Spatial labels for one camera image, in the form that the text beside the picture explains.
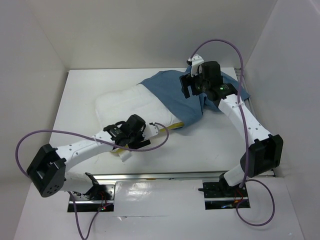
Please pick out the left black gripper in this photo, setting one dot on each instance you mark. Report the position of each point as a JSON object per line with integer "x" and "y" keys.
{"x": 135, "y": 144}

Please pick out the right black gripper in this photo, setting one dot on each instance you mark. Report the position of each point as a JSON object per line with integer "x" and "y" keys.
{"x": 186, "y": 80}

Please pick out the blue pillowcase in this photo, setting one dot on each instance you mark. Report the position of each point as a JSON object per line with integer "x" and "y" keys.
{"x": 166, "y": 86}

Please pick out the white pillow yellow edge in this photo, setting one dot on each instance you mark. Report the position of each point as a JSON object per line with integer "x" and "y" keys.
{"x": 115, "y": 106}

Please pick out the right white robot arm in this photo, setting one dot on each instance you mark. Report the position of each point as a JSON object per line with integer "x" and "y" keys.
{"x": 263, "y": 149}

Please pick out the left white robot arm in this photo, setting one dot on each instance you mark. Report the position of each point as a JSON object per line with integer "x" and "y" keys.
{"x": 50, "y": 169}

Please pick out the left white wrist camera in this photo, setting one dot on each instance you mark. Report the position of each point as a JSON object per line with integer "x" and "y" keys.
{"x": 151, "y": 130}

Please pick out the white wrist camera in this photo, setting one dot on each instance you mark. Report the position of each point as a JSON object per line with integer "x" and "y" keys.
{"x": 195, "y": 62}
{"x": 151, "y": 130}

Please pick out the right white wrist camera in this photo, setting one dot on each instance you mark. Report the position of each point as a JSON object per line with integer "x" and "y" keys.
{"x": 195, "y": 62}

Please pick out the aluminium side rail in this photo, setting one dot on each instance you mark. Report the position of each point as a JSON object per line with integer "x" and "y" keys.
{"x": 248, "y": 102}

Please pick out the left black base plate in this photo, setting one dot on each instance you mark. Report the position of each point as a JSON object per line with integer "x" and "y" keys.
{"x": 93, "y": 198}

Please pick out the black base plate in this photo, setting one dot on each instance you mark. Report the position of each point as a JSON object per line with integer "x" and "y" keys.
{"x": 217, "y": 199}
{"x": 93, "y": 198}

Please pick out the aluminium front rail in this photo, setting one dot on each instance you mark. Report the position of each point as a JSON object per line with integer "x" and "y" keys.
{"x": 203, "y": 175}

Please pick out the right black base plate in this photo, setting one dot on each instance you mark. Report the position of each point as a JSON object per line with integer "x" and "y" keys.
{"x": 217, "y": 199}

